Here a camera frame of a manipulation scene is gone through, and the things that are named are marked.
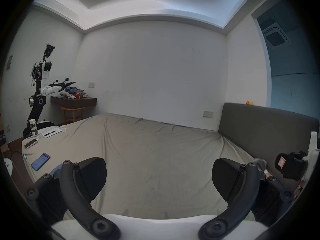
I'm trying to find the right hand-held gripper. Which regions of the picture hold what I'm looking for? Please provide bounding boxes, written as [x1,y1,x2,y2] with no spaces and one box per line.
[275,131,320,193]

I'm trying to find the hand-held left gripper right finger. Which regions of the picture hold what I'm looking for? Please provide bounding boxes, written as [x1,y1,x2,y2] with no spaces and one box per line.
[199,158,295,240]

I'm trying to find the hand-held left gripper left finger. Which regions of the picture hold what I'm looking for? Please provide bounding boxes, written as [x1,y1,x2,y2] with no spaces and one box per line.
[26,157,122,240]

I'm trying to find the grey padded headboard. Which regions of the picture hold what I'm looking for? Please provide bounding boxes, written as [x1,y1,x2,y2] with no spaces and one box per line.
[219,103,320,192]

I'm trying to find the blue phone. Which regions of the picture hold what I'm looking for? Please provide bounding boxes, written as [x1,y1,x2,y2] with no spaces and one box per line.
[31,153,51,171]

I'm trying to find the white paper sheet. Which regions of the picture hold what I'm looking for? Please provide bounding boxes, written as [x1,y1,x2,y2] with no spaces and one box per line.
[41,127,63,139]

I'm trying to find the white round device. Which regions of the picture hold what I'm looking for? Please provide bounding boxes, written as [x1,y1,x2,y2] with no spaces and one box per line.
[3,158,14,177]

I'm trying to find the white bottle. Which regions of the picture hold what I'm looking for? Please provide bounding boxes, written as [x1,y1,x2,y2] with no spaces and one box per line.
[29,119,39,137]

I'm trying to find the bed with beige sheet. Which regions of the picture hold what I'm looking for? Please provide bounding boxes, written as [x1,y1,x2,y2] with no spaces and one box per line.
[22,113,258,221]

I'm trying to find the wooden stool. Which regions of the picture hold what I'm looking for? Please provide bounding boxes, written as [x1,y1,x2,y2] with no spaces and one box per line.
[61,106,85,125]

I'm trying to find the black and white robot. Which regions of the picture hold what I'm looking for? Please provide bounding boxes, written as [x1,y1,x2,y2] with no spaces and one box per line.
[24,43,76,137]

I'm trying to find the dark wooden wall shelf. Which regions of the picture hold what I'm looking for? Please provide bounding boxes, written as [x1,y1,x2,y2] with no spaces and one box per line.
[50,85,97,107]

